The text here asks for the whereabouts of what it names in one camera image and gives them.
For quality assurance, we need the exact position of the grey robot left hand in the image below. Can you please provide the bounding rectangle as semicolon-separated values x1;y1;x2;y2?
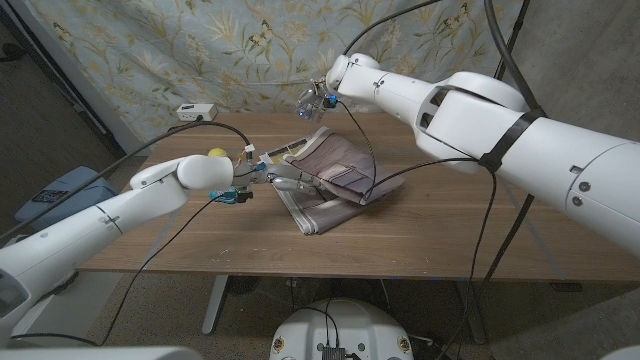
234;161;327;197

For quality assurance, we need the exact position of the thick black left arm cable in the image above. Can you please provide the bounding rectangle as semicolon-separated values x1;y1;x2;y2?
0;119;254;241

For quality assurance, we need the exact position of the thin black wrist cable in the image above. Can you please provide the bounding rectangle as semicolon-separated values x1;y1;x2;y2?
337;0;500;331
9;194;224;347

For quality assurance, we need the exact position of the floral print backdrop cloth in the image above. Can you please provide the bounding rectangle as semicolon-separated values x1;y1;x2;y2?
24;0;524;151

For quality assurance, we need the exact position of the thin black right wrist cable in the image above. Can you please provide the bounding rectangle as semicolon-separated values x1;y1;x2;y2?
337;0;500;331

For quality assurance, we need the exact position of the black power strip cord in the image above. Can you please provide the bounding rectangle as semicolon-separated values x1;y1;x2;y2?
166;115;205;134

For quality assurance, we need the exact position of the white power strip box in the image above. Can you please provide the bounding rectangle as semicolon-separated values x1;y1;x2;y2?
175;103;219;123

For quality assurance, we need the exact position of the white robot torso base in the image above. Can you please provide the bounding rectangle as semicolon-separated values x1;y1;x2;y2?
268;298;415;360

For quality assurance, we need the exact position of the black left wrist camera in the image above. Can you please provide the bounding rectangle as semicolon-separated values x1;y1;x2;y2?
208;187;249;205

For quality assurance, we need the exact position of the sofa print cloth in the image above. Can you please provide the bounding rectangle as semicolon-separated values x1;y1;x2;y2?
259;125;406;236

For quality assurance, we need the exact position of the white robot chest cover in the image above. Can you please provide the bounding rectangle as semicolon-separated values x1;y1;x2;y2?
0;346;204;360

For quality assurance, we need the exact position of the black arm strap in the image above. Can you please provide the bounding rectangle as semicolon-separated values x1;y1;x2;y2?
478;108;549;174

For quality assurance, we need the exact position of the white table leg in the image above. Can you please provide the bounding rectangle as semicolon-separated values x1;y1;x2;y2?
454;279;489;345
201;274;231;336

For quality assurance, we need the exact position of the thin black left wrist cable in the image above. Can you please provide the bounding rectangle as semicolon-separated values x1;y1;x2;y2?
9;194;224;347

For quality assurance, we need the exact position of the black backdrop stand pole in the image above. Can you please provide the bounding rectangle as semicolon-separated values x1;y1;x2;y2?
492;0;531;81

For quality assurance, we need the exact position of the blue-grey padded stool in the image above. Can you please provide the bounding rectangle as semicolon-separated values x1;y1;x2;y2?
14;166;119;236

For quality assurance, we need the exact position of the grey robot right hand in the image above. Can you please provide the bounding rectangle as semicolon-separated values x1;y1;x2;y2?
294;78;338;124

